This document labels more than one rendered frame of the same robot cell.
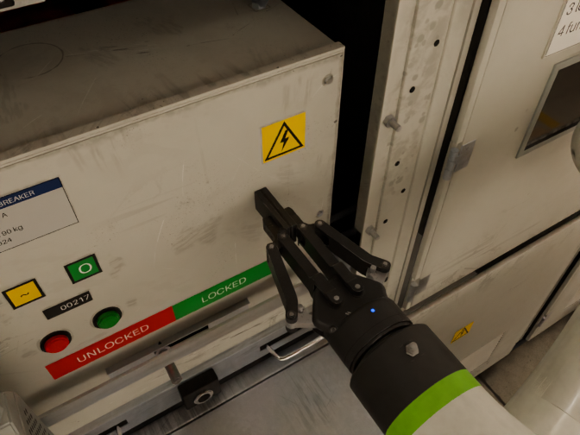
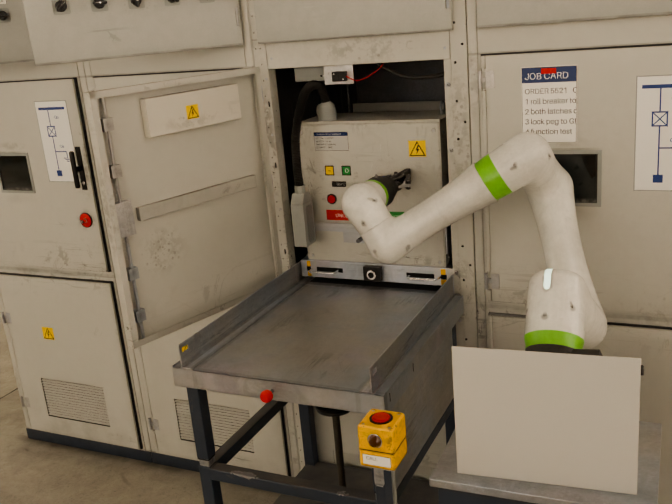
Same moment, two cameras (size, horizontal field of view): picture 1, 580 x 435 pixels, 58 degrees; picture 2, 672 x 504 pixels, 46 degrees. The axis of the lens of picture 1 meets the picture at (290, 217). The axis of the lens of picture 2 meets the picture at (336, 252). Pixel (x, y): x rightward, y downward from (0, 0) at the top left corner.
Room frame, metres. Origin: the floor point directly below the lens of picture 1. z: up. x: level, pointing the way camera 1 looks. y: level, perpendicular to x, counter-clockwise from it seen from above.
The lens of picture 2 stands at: (-1.07, -1.87, 1.74)
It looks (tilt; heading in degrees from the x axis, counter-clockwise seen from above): 17 degrees down; 57
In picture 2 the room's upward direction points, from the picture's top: 5 degrees counter-clockwise
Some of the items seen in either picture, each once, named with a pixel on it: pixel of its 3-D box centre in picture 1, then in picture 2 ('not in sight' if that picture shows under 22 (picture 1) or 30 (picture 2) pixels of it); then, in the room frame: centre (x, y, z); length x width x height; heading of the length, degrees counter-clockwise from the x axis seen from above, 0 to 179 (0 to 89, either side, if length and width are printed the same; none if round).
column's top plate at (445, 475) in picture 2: not in sight; (549, 453); (0.14, -0.80, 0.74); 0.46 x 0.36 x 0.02; 123
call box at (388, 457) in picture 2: not in sight; (382, 439); (-0.21, -0.65, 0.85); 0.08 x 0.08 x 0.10; 31
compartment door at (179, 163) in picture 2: not in sight; (194, 200); (-0.14, 0.37, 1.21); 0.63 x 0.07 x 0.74; 15
